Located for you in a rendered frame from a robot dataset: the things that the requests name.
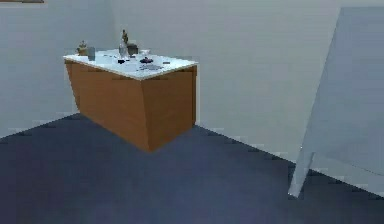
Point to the grey cup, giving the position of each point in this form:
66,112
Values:
91,53

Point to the brown cabinet with white top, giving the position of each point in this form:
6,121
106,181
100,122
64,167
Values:
140,103

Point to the grey flat tray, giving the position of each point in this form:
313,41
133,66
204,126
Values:
150,67

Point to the white bowl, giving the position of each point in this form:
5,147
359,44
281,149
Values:
144,52

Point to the brown statuette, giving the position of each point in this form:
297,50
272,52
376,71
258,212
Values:
125,36

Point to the small black object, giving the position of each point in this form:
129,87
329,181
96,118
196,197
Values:
121,61

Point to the dark grey box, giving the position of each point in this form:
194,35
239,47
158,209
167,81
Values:
132,49

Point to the brown framed picture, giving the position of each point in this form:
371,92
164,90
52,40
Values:
22,1

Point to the dark round dish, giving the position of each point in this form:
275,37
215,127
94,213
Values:
146,60

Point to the small potted plant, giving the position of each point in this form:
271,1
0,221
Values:
82,48

